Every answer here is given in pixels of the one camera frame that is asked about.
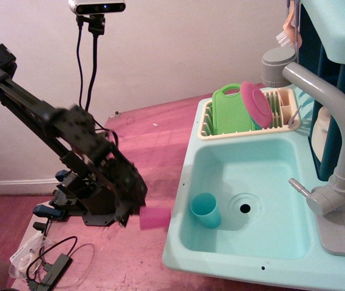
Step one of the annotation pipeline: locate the grey toy faucet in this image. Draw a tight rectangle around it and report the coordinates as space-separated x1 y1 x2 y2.
262 47 345 256

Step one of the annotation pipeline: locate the silver depth camera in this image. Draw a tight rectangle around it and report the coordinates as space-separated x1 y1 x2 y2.
68 0 126 15

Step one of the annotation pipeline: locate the teal plate behind pink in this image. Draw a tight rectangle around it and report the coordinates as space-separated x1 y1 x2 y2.
250 118 263 130

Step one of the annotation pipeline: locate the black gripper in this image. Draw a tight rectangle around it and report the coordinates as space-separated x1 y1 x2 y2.
106 157 147 227

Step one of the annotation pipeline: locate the teal plastic cup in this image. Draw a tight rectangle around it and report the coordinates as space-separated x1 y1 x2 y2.
190 193 221 229

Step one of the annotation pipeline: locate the white dish brush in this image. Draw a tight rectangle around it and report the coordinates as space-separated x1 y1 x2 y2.
276 27 296 48

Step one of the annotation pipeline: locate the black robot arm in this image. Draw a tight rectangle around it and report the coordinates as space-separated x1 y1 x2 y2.
0 44 147 226

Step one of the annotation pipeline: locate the black camera cable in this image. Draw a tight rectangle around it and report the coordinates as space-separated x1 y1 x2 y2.
75 15 112 134

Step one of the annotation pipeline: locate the teal toy sink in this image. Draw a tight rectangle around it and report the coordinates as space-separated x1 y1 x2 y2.
162 85 345 290

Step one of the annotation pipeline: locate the purple toy utensil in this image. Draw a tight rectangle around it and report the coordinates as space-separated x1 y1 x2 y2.
287 105 301 125

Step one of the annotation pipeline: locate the green cutting board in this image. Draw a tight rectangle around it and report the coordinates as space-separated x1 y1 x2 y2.
212 83 252 135

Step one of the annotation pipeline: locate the cream dish rack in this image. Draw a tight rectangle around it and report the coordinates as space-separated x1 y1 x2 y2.
198 87 300 141

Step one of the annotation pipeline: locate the pink plastic plate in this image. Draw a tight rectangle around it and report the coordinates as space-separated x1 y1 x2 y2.
240 81 272 129

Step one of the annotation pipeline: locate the blue table clamp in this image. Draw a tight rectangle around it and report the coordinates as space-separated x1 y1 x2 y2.
32 204 65 220

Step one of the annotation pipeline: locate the black usb hub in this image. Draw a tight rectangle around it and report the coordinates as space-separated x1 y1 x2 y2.
28 254 73 291

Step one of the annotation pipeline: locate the pink plastic cup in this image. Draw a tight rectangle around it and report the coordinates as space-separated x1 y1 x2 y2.
139 207 171 230

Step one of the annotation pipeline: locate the clear plastic bag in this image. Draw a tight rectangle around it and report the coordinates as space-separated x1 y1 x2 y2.
8 232 54 279

